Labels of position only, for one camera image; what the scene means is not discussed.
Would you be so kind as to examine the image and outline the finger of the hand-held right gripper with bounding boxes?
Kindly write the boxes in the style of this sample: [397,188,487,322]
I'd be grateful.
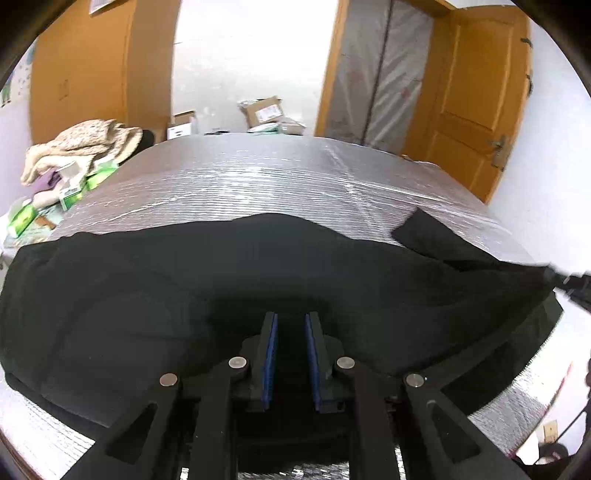
[544,267,591,315]

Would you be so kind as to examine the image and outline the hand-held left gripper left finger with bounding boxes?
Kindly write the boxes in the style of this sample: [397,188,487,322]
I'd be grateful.
[60,311,279,480]

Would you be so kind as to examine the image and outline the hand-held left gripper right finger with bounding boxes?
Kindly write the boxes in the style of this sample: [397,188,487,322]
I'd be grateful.
[303,311,532,480]

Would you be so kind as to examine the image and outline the black garment with white print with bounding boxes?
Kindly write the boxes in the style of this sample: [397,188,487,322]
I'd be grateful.
[0,207,565,476]

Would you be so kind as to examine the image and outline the silver foil mat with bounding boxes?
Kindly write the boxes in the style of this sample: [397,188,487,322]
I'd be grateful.
[0,133,573,480]

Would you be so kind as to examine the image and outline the wooden door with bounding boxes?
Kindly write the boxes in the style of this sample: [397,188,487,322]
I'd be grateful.
[404,4,534,204]

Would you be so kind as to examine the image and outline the heap of mixed packets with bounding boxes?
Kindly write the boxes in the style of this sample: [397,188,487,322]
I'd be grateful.
[249,117,306,137]

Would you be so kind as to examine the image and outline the brown cardboard box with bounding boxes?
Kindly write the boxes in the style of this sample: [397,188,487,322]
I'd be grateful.
[239,96,283,127]

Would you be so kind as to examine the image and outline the white cardboard box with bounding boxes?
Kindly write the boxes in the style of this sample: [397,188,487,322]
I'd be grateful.
[166,111,198,140]

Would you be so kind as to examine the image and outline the pile of green packets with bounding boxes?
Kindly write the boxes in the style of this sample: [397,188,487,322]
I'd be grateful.
[0,157,118,245]

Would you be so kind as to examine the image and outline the plastic door curtain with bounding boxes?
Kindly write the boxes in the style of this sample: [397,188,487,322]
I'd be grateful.
[328,0,435,153]

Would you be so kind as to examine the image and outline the beige crumpled blanket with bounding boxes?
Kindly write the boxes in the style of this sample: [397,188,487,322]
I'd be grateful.
[21,119,144,185]

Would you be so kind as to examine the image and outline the wooden wardrobe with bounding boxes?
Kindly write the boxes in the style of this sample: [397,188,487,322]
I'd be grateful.
[28,0,181,146]

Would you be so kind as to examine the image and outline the metal door handle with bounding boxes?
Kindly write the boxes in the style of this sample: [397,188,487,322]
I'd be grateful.
[489,135,511,169]

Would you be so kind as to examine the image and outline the wooden door frame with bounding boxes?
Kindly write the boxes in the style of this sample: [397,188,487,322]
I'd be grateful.
[315,0,465,139]

